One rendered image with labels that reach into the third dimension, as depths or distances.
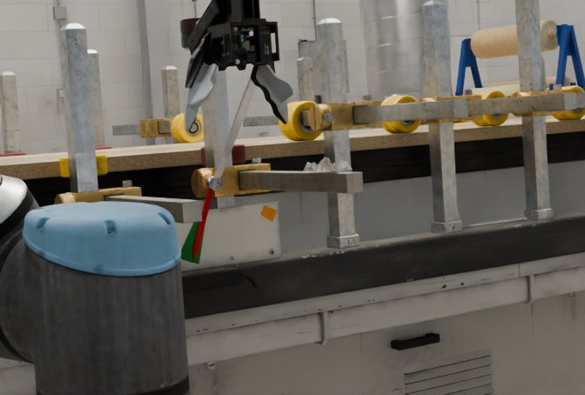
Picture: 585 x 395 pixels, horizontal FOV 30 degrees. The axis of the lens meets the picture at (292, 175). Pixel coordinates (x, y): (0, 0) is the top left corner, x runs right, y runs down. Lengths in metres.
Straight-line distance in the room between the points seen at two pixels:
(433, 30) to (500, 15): 9.69
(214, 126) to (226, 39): 0.46
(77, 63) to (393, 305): 0.79
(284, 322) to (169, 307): 0.96
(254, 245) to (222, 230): 0.07
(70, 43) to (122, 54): 7.76
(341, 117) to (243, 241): 0.30
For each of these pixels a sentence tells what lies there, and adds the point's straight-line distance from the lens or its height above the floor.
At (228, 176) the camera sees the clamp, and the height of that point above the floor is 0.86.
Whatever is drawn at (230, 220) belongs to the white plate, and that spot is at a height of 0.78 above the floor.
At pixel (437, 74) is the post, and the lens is 2.17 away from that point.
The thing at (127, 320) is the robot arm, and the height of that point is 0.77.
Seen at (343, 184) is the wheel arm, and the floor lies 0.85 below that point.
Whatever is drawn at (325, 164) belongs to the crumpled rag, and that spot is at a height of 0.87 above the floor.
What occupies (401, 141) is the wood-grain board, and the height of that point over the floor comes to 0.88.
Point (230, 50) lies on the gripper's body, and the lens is 1.44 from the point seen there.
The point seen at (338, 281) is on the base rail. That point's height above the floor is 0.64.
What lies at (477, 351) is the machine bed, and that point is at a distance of 2.60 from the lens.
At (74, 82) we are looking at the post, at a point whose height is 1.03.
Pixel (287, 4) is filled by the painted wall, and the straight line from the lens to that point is 10.34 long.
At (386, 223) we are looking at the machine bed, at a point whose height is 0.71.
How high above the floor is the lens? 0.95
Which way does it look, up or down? 3 degrees down
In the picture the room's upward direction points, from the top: 4 degrees counter-clockwise
